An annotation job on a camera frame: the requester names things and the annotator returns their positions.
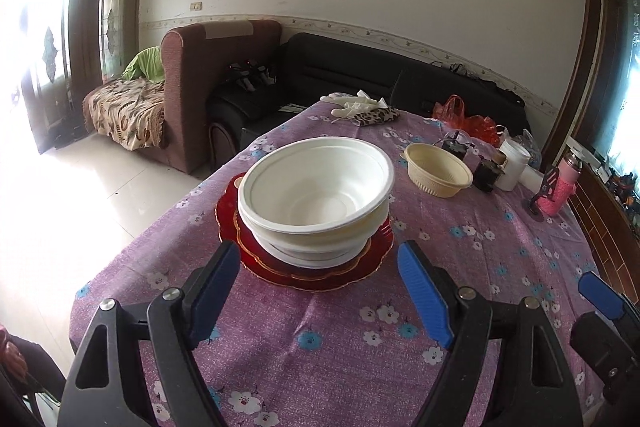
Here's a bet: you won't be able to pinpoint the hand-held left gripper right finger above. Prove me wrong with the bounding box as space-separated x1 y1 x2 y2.
397 239 583 427

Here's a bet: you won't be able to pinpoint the small black device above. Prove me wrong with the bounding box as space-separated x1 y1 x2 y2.
440 134 473 162

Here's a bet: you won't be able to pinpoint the small red gold-rimmed plate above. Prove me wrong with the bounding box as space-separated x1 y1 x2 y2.
235 207 373 280

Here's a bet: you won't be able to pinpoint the small dark jar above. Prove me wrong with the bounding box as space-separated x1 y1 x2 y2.
472 157 503 192

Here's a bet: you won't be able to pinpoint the wooden framed window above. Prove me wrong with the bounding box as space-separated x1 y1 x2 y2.
542 0 640 178

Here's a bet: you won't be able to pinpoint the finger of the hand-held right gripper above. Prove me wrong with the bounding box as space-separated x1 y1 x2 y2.
578 271 640 323
570 313 640 403

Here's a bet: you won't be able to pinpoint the black leather sofa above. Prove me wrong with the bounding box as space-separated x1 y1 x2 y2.
207 33 531 168

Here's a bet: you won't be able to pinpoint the clear plastic bag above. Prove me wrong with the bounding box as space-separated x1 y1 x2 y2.
510 129 543 168

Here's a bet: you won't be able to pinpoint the black shoes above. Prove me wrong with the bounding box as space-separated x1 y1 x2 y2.
55 127 86 148

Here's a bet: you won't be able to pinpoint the brown door with glass panel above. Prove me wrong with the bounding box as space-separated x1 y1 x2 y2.
67 0 146 148

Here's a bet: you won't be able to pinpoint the brown fabric armchair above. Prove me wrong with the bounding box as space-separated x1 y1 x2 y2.
161 19 282 174

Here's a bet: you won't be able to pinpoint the translucent plastic container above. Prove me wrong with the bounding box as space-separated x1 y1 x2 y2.
520 167 546 198

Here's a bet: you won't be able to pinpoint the large red scalloped plate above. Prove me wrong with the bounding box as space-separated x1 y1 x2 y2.
216 174 394 293

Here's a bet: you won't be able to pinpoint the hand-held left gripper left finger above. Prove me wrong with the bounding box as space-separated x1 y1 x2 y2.
60 239 242 427

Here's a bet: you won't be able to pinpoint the patterned beige blanket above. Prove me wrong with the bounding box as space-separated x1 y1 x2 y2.
82 79 166 151

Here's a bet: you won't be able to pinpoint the purple floral tablecloth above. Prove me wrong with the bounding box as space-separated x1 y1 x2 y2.
70 99 608 427

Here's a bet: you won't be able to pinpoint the leopard print pouch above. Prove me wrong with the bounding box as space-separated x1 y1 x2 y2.
350 106 401 128

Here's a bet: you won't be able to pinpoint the white box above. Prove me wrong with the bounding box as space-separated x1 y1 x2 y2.
570 137 601 158

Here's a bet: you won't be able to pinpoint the red plastic bag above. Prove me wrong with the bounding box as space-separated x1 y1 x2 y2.
431 95 501 145

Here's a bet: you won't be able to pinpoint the green cloth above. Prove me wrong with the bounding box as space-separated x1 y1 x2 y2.
121 47 165 82

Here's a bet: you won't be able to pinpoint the person's dark clothed leg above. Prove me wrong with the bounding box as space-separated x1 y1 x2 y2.
0 322 68 408

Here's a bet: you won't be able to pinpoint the pink thermos bottle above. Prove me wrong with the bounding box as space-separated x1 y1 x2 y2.
537 152 583 216

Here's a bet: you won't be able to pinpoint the cream ribbed bowl with handles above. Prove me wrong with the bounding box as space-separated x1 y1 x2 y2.
399 143 474 198

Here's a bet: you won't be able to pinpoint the black and white cloth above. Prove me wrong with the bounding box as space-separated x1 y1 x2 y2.
227 62 276 90

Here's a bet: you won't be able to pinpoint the black phone stand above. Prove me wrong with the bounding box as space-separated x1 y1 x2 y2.
530 167 558 210

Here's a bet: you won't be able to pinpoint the white plastic jar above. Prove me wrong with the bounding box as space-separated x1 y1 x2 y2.
495 139 532 192

